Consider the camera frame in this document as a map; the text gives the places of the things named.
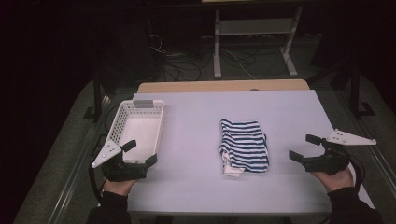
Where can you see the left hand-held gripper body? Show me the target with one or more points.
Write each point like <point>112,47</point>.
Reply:
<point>124,172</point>

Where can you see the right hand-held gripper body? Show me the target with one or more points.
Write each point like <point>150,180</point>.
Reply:
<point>333,160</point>

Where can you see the person's left hand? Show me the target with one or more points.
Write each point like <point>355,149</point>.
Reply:
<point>120,187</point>

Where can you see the person's right hand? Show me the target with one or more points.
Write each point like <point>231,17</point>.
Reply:
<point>337,181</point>

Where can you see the white perforated plastic basket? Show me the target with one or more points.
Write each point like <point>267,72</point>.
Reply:
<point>138,130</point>

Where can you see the white table cover sheet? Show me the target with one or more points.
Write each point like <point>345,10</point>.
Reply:
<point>193,140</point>

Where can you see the blue white striped cloth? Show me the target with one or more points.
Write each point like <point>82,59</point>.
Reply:
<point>244,144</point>

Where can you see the black metal stand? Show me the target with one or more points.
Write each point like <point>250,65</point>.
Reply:
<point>356,90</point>

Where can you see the white metal desk frame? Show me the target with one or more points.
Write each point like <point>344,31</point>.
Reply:
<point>258,26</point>

